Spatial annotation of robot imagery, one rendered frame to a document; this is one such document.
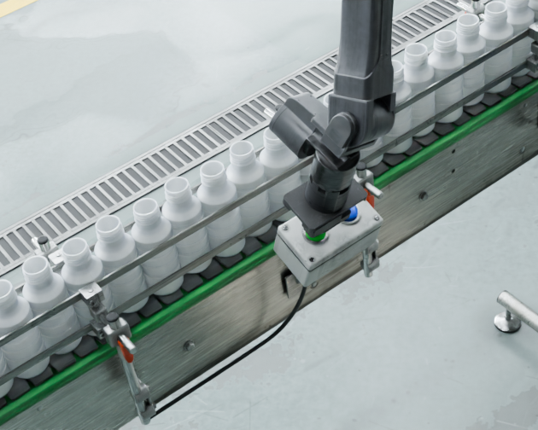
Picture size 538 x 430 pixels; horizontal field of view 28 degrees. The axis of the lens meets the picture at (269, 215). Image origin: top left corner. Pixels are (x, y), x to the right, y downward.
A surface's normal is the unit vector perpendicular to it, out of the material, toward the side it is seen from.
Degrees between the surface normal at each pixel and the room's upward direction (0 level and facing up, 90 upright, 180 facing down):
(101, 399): 90
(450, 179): 90
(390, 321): 0
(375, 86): 82
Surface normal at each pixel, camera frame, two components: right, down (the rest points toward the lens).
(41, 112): -0.11, -0.72
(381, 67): 0.78, 0.22
